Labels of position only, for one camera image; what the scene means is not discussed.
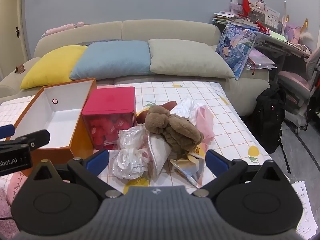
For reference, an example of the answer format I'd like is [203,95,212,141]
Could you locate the grey striped cloth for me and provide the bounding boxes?
[74,39,123,47]

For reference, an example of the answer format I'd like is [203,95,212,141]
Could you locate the beige pillow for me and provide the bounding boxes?
[148,39,236,79]

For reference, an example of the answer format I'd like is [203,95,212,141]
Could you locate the yellow pillow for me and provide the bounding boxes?
[20,45,88,90]

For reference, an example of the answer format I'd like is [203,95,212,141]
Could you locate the brown sponge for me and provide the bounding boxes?
[136,101,178,124]

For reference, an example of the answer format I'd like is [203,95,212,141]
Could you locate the cream door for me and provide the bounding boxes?
[0,0,29,80]

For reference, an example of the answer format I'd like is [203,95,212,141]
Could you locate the orange cardboard box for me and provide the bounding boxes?
[12,78,97,168]

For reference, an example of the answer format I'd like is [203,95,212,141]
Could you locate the pink fluffy rug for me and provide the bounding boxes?
[0,187,20,235]

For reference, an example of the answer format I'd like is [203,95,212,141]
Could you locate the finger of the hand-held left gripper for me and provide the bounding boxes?
[0,129,50,151]
[0,124,16,140]

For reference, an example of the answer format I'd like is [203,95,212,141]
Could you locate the clear bag with white item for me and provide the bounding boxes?
[112,126,150,180]

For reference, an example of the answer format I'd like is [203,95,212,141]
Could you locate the pink lettered cloth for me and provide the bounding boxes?
[5,172,33,205]

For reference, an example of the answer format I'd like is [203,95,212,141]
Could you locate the stack of books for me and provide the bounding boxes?
[212,11,240,25]

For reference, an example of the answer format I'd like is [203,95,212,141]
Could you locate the stack of printed papers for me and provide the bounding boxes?
[291,180,318,239]

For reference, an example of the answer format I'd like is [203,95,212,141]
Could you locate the checkered lemon print blanket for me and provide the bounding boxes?
[0,81,273,198]

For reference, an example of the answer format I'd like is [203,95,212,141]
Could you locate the purple unicorn backpack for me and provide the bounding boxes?
[282,15,314,45]

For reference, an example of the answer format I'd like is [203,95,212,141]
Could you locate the black backpack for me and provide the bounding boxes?
[250,84,290,174]

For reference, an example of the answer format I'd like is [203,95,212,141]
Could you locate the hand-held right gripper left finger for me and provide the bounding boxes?
[26,149,123,197]

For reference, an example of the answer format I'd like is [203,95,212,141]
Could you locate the silver foil packet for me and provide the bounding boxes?
[170,155,204,189]

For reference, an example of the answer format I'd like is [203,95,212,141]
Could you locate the pink plush toy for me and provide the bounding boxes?
[45,22,85,35]

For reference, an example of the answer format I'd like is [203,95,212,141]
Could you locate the pink desk chair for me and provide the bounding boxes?
[278,47,320,133]

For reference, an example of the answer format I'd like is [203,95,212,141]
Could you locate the grey desk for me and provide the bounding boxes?
[212,20,313,85]

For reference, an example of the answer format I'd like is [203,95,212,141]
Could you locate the pink plastic folder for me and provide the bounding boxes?
[246,49,277,70]

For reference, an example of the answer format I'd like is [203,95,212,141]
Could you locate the brown plush toy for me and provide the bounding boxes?
[145,105,204,154]

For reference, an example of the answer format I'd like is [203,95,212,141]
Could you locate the red tin box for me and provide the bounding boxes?
[82,87,137,150]

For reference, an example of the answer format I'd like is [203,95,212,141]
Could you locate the beige sofa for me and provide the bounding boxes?
[0,19,270,117]

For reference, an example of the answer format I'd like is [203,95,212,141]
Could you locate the white cloth bag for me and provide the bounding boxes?
[147,135,173,178]

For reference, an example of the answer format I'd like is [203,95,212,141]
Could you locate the blue printed pillow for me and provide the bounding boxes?
[215,24,258,80]

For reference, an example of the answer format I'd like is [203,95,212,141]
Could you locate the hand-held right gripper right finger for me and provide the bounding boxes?
[191,149,290,197]

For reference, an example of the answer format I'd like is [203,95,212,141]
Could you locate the white desk organiser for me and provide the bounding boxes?
[251,5,280,28]

